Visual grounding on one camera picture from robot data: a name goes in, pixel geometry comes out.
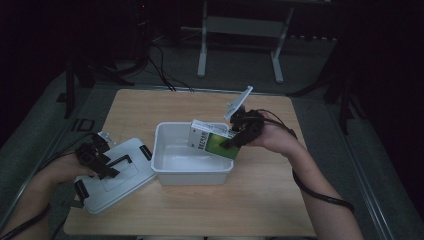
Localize green and white carton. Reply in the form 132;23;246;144
186;119;241;161

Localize black floor cables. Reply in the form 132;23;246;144
146;43;195;93

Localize left hand-held gripper cable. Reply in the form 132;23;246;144
0;131;98;240

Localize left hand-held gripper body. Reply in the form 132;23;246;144
75;131;116;170

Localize hand-held gripper cable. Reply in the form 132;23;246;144
0;131;98;240
252;108;356;215

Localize white metal stand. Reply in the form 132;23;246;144
196;0;296;85

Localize person's right hand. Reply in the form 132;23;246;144
247;111;298;158

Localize black tripod stand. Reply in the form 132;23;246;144
56;49;136;120
286;63;369;136

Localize person's left hand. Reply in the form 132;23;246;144
49;151;100;185

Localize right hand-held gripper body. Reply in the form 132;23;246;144
223;85;266;146

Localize right hand-held gripper cable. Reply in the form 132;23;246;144
252;108;356;215

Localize white lid with black handle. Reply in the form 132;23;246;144
73;137;158;216

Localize dark equipment tower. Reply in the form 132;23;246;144
131;0;153;69

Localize white plastic storage box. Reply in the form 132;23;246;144
150;121;235;186

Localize black rectangular floor bracket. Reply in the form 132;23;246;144
71;117;96;132

